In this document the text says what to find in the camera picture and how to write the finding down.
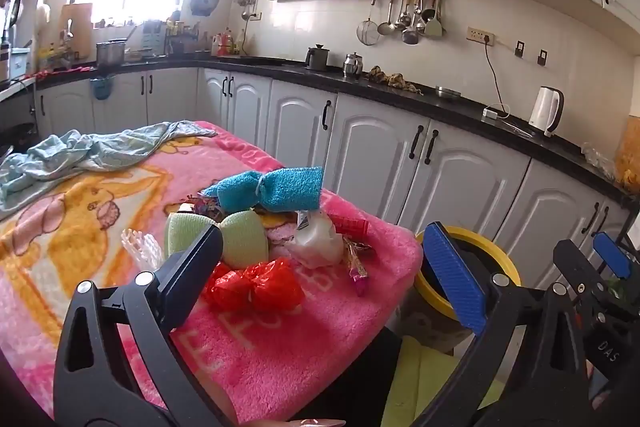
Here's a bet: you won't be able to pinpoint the orange mesh bag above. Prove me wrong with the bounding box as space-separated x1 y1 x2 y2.
614 116 640 198

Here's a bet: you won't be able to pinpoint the brown dried roots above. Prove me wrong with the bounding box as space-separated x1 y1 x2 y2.
367 65 424 94

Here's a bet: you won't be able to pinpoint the light blue cloth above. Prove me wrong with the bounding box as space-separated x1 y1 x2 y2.
0 121 219 210

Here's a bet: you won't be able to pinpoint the yellow-rimmed trash bin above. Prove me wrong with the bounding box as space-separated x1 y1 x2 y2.
400 227 522 353

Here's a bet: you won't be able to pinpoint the wall socket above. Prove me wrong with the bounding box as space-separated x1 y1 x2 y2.
466 26 496 46

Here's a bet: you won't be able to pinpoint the steel stockpot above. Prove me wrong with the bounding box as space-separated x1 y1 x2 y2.
95 39 129 68

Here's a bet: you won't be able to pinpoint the row of hanging kitchen utensils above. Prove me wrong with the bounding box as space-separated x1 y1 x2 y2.
355 0 457 47

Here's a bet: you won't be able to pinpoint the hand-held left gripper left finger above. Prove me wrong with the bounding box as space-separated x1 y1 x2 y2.
52 223 237 427

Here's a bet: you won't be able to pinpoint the blue towel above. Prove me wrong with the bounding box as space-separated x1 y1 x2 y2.
200 166 325 212

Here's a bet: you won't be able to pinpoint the pink candy wrapper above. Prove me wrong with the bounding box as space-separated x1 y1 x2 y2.
342 239 375 297

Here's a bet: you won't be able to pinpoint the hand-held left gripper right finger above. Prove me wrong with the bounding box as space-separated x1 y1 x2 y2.
414 221 592 427

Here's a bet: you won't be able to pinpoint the clear plastic bag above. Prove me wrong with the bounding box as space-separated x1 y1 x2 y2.
579 144 616 180

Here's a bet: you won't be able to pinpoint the green sponge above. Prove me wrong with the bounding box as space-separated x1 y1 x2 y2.
165 209 271 269

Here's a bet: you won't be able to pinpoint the group of condiment bottles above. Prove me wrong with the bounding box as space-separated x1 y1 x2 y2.
212 26 247 56

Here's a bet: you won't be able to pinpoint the purple snack bag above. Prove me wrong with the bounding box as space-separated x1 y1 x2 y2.
182 194 224 223

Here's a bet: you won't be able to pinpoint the white plastic bag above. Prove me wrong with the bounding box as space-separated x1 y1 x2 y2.
285 209 346 269

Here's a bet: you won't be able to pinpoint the yellow-green cloth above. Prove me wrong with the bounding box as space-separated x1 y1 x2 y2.
387 336 503 427

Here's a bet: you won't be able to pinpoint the red crinkled wrapper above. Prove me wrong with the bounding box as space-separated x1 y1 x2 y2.
327 214 370 239

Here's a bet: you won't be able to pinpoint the spice rack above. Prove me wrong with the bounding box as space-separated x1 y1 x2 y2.
142 19 212 58

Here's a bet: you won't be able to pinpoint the light blue box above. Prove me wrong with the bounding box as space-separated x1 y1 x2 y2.
7 48 32 82

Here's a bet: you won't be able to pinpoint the black kitchen countertop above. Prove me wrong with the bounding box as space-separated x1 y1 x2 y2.
34 56 640 208

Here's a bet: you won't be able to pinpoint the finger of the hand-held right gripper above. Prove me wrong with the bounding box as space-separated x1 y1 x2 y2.
552 239 622 334
592 231 633 280

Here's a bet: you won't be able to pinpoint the black power cable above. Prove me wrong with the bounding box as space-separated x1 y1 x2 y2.
482 41 507 114

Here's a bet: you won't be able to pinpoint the white lower cabinets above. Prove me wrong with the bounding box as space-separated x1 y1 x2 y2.
34 67 637 290

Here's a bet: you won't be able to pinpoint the wooden cutting board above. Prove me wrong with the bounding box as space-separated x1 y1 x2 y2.
59 2 94 58

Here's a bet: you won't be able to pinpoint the red plastic bag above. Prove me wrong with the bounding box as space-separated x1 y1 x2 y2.
202 257 306 312

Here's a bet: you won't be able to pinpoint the pink printed blanket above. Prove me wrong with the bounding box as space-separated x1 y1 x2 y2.
0 121 424 424

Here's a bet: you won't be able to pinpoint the white electric kettle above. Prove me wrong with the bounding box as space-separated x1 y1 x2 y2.
528 86 565 139

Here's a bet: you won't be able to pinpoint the dark metal kettle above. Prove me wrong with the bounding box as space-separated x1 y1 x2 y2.
305 44 331 72

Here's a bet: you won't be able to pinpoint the blue hanging basket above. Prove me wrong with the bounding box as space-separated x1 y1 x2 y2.
89 76 115 102

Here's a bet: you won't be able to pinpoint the steel teapot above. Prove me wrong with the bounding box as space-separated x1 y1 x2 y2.
342 52 364 80

